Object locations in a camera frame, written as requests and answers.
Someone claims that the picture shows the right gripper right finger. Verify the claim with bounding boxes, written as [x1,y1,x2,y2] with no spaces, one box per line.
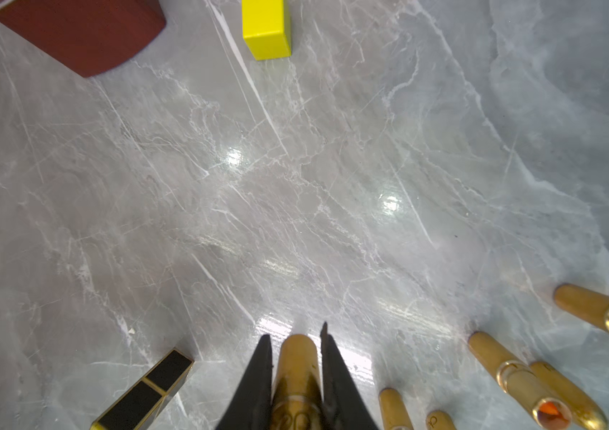
[320,322,378,430]

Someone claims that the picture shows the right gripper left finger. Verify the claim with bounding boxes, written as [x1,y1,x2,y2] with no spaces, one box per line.
[215,334,273,430]

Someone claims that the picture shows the gold lipstick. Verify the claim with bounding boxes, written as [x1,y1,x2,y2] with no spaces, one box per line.
[467,331,572,429]
[553,284,609,333]
[270,334,323,430]
[426,410,457,430]
[379,388,414,430]

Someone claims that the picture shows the yellow black small block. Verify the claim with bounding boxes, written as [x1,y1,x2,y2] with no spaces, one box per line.
[91,348,195,430]

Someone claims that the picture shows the dark red metronome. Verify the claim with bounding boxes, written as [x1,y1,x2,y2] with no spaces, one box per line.
[0,0,167,78]

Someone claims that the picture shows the yellow cube far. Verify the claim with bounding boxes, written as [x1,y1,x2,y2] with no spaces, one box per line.
[242,0,292,61]

